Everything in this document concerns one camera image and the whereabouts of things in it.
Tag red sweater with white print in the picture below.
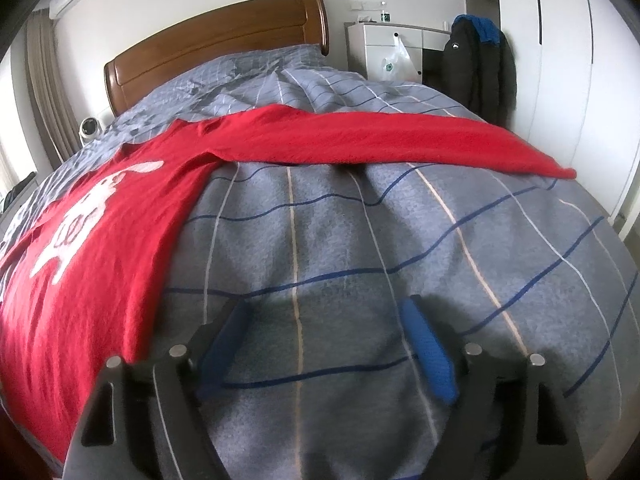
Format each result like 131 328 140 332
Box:
0 104 577 466

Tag grey plaid duvet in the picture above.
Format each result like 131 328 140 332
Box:
0 44 640 480

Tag blue garment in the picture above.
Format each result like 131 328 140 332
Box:
467 15 501 45

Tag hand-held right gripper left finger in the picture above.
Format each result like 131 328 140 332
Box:
62 300 256 480

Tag beige curtain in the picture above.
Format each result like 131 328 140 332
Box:
25 10 83 161

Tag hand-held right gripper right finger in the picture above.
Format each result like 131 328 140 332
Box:
398 295 588 480

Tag white security camera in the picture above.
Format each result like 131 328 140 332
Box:
77 116 106 142

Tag white plastic bag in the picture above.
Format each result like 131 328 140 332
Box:
380 34 416 82

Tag white dresser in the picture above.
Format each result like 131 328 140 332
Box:
345 22 453 86

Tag white wardrobe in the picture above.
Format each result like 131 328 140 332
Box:
460 0 640 231

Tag wooden headboard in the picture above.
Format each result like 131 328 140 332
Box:
104 0 330 118

